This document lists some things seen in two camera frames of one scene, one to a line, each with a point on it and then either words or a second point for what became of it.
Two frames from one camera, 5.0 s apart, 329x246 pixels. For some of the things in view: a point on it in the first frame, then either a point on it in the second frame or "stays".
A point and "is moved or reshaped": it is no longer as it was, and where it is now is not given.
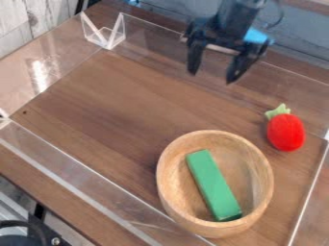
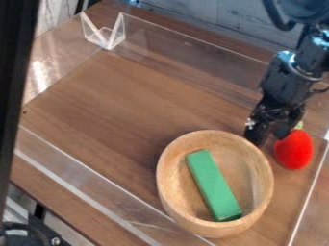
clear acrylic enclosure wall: [214, 158] stays
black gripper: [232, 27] to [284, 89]
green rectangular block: [213, 184] stays
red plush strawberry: [287, 131] is moved or reshaped
